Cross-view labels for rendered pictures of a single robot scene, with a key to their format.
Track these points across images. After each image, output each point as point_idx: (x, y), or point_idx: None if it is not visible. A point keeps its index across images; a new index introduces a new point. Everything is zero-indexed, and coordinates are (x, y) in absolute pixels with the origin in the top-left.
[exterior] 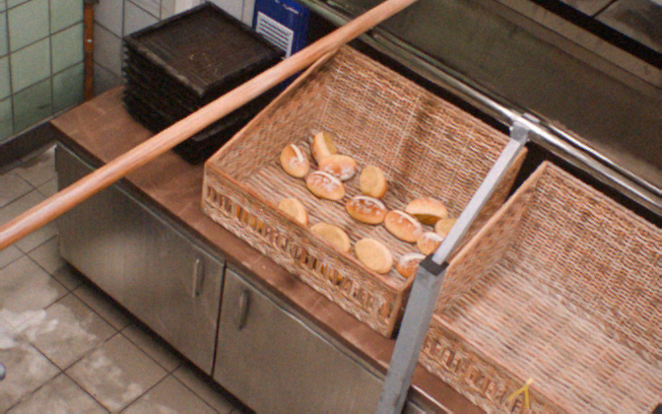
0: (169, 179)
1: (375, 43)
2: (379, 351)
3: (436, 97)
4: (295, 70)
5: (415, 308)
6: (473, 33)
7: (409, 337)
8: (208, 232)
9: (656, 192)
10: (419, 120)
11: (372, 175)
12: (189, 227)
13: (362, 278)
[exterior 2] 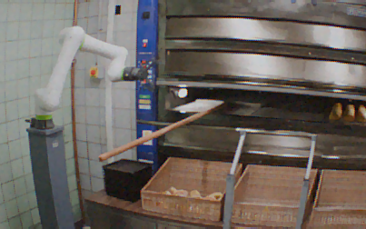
0: (128, 205)
1: (191, 126)
2: (217, 224)
3: (208, 161)
4: (172, 128)
5: (228, 192)
6: (214, 134)
7: (228, 204)
8: (147, 213)
9: (282, 154)
10: (204, 171)
11: (194, 192)
12: (141, 214)
13: (205, 204)
